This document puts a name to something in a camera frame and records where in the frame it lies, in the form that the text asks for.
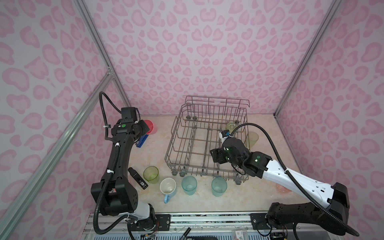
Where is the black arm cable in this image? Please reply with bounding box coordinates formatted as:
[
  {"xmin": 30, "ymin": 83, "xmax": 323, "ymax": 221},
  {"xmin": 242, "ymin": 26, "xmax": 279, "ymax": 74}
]
[
  {"xmin": 98, "ymin": 91, "xmax": 122, "ymax": 142},
  {"xmin": 229, "ymin": 122, "xmax": 360, "ymax": 238}
]

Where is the light pink translucent cup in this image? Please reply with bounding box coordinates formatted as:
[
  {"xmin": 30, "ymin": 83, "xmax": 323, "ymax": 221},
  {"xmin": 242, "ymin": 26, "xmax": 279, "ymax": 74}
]
[{"xmin": 276, "ymin": 184, "xmax": 292, "ymax": 194}]

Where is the teal translucent cup right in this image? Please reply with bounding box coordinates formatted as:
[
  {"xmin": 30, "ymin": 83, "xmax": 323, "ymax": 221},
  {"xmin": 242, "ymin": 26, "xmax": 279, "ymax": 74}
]
[{"xmin": 211, "ymin": 177, "xmax": 228, "ymax": 197}]

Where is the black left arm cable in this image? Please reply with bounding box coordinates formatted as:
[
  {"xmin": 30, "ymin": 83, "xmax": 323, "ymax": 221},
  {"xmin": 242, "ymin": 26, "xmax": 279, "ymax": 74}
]
[{"xmin": 98, "ymin": 91, "xmax": 122, "ymax": 142}]

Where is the yellow-green translucent cup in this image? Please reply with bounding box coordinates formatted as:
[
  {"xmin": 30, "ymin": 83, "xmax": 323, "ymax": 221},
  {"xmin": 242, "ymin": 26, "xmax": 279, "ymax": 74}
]
[{"xmin": 226, "ymin": 122, "xmax": 238, "ymax": 133}]

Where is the grey wire dish rack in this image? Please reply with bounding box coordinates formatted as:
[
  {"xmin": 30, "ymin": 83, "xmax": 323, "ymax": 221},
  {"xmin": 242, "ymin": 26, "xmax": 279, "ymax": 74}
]
[{"xmin": 165, "ymin": 96, "xmax": 250, "ymax": 185}]

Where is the black marker pen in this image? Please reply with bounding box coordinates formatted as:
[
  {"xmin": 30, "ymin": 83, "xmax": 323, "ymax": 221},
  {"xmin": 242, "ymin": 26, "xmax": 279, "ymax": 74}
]
[{"xmin": 180, "ymin": 228, "xmax": 191, "ymax": 240}]

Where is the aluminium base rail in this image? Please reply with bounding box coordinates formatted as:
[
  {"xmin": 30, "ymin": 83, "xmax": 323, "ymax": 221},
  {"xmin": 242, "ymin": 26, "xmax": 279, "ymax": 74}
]
[{"xmin": 80, "ymin": 209, "xmax": 343, "ymax": 240}]

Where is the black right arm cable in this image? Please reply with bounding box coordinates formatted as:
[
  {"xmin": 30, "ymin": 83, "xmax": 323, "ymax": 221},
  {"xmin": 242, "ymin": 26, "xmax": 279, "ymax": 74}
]
[{"xmin": 229, "ymin": 122, "xmax": 360, "ymax": 238}]

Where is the bright green translucent cup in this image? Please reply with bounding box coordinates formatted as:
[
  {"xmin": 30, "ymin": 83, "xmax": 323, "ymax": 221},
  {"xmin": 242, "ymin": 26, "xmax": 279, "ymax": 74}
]
[{"xmin": 143, "ymin": 166, "xmax": 159, "ymax": 184}]

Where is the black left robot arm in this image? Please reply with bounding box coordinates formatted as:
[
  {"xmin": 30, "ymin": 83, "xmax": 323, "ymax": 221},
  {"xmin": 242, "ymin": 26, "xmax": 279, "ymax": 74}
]
[{"xmin": 91, "ymin": 107, "xmax": 156, "ymax": 235}]

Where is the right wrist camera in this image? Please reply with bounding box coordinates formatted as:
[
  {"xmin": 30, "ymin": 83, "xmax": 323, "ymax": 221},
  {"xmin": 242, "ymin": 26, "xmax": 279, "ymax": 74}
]
[{"xmin": 219, "ymin": 130, "xmax": 231, "ymax": 143}]

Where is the white blue ceramic mug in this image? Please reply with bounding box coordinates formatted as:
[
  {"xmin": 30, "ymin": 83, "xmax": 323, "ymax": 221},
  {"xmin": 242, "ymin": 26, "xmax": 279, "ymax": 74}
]
[{"xmin": 160, "ymin": 178, "xmax": 177, "ymax": 204}]

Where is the teal translucent cup left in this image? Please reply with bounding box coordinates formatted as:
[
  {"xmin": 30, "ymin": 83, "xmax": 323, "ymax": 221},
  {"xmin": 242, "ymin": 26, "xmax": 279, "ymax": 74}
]
[{"xmin": 182, "ymin": 176, "xmax": 198, "ymax": 196}]

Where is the olive translucent cup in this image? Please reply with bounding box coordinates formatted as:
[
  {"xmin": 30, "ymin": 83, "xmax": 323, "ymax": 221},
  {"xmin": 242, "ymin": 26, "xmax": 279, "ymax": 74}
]
[{"xmin": 245, "ymin": 132, "xmax": 259, "ymax": 150}]

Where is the pink plastic cup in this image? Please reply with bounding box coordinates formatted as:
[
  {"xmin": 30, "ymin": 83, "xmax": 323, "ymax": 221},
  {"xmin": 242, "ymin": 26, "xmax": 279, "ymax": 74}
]
[{"xmin": 144, "ymin": 120, "xmax": 158, "ymax": 135}]

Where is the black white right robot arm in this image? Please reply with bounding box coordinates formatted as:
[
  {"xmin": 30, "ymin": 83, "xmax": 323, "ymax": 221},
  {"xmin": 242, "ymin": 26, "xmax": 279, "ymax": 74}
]
[{"xmin": 210, "ymin": 137, "xmax": 354, "ymax": 236}]

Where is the blue stapler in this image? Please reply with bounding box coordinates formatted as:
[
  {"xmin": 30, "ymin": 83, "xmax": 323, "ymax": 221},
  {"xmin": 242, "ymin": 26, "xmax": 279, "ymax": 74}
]
[{"xmin": 136, "ymin": 135, "xmax": 149, "ymax": 148}]

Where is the teal translucent cup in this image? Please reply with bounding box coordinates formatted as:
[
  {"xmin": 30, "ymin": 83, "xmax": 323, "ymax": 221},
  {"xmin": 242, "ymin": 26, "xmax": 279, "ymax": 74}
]
[
  {"xmin": 182, "ymin": 176, "xmax": 198, "ymax": 196},
  {"xmin": 211, "ymin": 177, "xmax": 228, "ymax": 197}
]

